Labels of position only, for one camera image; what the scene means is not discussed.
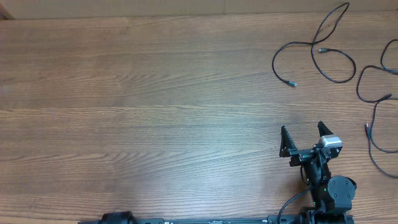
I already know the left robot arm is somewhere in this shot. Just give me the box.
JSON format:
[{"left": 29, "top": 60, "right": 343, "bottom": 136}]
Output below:
[{"left": 99, "top": 211, "right": 138, "bottom": 224}]

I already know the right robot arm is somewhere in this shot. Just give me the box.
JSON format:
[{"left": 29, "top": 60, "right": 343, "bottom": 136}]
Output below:
[{"left": 275, "top": 121, "right": 357, "bottom": 224}]

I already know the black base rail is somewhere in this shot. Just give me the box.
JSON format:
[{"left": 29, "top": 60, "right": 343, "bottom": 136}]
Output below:
[{"left": 77, "top": 213, "right": 355, "bottom": 224}]

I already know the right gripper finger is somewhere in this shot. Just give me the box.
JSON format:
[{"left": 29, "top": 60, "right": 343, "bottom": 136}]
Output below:
[
  {"left": 317, "top": 121, "right": 333, "bottom": 137},
  {"left": 279, "top": 125, "right": 297, "bottom": 157}
]

